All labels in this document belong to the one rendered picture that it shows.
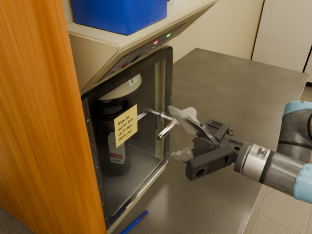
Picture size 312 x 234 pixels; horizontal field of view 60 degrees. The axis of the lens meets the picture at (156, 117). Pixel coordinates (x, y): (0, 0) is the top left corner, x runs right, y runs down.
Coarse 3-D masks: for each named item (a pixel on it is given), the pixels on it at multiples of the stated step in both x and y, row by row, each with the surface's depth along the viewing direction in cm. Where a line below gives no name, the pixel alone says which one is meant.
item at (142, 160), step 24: (168, 48) 64; (144, 72) 59; (168, 72) 68; (96, 96) 48; (120, 96) 54; (144, 96) 62; (168, 96) 72; (96, 120) 50; (144, 120) 66; (96, 144) 53; (144, 144) 70; (168, 144) 84; (120, 168) 64; (144, 168) 75; (120, 192) 68
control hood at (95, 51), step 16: (192, 0) 50; (208, 0) 51; (176, 16) 43; (192, 16) 49; (80, 32) 36; (96, 32) 36; (112, 32) 36; (144, 32) 37; (160, 32) 41; (176, 32) 56; (80, 48) 37; (96, 48) 35; (112, 48) 34; (128, 48) 35; (80, 64) 39; (96, 64) 37; (112, 64) 38; (80, 80) 41; (96, 80) 41
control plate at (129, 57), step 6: (174, 30) 49; (162, 36) 46; (168, 36) 51; (150, 42) 43; (162, 42) 54; (138, 48) 41; (144, 48) 44; (150, 48) 50; (132, 54) 42; (138, 54) 46; (144, 54) 52; (120, 60) 39; (126, 60) 43; (114, 66) 40; (120, 66) 45; (108, 72) 42; (114, 72) 46; (102, 78) 43
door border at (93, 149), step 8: (120, 72) 53; (88, 104) 47; (88, 112) 48; (88, 120) 48; (88, 128) 49; (88, 136) 50; (96, 152) 54; (96, 160) 55; (96, 168) 55; (96, 176) 57; (104, 200) 63; (104, 208) 64; (104, 216) 65
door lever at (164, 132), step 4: (164, 112) 73; (164, 116) 73; (168, 116) 73; (168, 120) 72; (172, 120) 71; (168, 124) 69; (172, 124) 69; (176, 124) 71; (164, 128) 68; (168, 128) 68; (172, 128) 69; (160, 132) 67; (164, 132) 67; (168, 132) 68; (156, 136) 67; (160, 136) 66; (164, 136) 67; (160, 140) 66
